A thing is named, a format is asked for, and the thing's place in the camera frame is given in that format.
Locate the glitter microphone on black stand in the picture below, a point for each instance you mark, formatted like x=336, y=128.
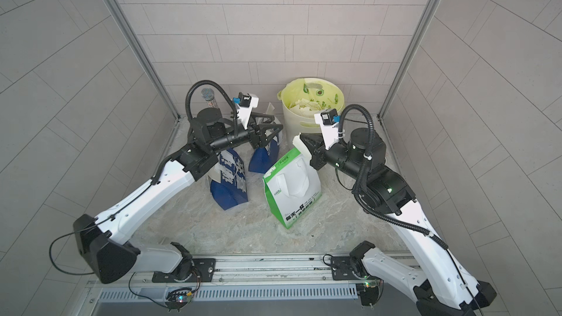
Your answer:
x=208, y=94

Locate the blue white paper bag front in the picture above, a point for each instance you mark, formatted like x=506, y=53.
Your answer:
x=227, y=180

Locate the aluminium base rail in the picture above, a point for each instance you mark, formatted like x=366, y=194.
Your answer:
x=281, y=272

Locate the blue white paper bag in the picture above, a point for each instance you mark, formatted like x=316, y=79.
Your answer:
x=227, y=180
x=265, y=158

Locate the green white paper bag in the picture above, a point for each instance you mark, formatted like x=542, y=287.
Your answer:
x=291, y=186

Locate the white plastic waste bin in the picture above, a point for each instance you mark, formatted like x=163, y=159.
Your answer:
x=294, y=125

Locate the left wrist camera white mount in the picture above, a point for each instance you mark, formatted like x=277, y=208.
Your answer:
x=245, y=103

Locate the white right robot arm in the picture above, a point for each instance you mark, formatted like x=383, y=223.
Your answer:
x=349, y=142

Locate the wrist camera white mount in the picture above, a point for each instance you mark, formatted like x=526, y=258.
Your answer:
x=328, y=121
x=245, y=103

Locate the yellow-green avocado bin liner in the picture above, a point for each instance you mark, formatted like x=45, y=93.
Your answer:
x=312, y=88

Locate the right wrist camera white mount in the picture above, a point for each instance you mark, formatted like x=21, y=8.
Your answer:
x=328, y=121

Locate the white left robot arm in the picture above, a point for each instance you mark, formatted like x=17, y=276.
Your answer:
x=104, y=241

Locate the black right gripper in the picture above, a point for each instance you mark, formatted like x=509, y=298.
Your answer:
x=319, y=153

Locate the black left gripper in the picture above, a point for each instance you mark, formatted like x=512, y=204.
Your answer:
x=256, y=140

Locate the shredded paper pieces in bin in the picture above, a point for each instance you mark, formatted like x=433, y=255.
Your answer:
x=309, y=107

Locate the blue white paper bag rear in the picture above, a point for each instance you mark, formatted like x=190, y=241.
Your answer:
x=265, y=158

